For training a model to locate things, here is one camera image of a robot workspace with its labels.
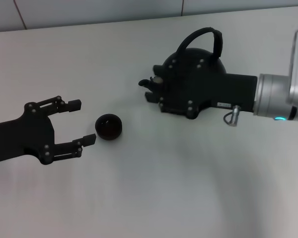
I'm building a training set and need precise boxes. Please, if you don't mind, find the black round teapot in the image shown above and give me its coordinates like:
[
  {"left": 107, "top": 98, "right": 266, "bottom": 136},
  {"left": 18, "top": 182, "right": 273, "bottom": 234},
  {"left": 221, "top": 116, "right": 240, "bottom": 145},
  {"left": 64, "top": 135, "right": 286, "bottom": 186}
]
[{"left": 138, "top": 27, "right": 228, "bottom": 95}]

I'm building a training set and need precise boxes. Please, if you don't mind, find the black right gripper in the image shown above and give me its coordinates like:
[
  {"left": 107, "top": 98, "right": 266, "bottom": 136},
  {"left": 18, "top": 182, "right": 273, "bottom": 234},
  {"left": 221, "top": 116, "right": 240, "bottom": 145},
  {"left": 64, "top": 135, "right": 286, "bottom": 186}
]
[{"left": 145, "top": 58, "right": 258, "bottom": 119}]

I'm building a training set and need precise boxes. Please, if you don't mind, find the right gripper grey cable plug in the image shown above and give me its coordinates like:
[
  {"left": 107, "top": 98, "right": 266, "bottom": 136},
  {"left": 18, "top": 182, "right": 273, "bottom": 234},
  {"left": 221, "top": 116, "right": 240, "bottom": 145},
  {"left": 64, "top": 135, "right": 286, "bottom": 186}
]
[{"left": 223, "top": 105, "right": 240, "bottom": 127}]

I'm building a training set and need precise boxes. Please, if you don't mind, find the small black teacup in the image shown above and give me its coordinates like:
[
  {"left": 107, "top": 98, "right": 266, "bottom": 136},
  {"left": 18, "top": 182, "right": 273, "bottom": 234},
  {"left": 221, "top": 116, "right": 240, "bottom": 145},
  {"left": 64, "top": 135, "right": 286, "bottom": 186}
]
[{"left": 94, "top": 113, "right": 123, "bottom": 141}]

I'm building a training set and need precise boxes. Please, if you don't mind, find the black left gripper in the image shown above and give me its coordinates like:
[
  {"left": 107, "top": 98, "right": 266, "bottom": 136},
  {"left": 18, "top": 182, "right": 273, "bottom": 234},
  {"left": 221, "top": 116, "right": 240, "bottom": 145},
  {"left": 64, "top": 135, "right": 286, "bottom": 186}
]
[{"left": 0, "top": 96, "right": 97, "bottom": 167}]

